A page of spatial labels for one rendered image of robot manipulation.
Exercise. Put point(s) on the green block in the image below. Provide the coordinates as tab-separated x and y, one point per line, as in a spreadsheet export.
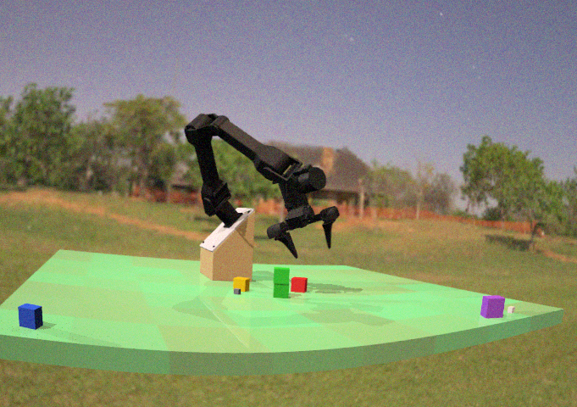
281	291
281	275

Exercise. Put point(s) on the blue cube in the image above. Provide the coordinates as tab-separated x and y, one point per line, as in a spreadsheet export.
30	316

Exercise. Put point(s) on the red block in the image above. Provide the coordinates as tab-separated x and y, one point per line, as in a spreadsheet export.
299	284

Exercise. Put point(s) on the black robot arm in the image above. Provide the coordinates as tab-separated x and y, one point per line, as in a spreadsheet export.
269	161

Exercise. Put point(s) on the purple cube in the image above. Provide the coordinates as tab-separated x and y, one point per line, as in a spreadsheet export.
492	306

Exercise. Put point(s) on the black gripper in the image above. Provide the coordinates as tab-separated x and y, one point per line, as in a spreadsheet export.
278	231

